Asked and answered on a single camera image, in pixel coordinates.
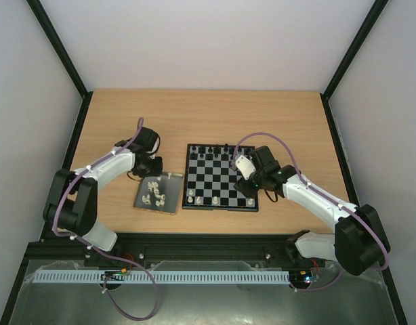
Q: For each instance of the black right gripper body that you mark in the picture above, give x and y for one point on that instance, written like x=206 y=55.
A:
x=246 y=186

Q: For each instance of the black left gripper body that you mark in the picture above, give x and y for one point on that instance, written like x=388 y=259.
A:
x=150 y=169

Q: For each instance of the black white chess board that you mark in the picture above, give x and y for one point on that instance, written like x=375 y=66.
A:
x=208 y=174

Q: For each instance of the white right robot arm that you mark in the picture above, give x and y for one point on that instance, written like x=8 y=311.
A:
x=357 y=240

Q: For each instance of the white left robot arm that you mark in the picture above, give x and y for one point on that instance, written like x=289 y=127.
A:
x=71 y=207

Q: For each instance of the dark cork-edged tray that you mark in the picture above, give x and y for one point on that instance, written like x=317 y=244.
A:
x=160 y=194

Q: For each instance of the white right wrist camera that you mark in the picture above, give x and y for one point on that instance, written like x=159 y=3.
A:
x=245 y=166

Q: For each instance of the light blue cable duct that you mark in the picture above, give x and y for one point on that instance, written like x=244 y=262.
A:
x=160 y=277

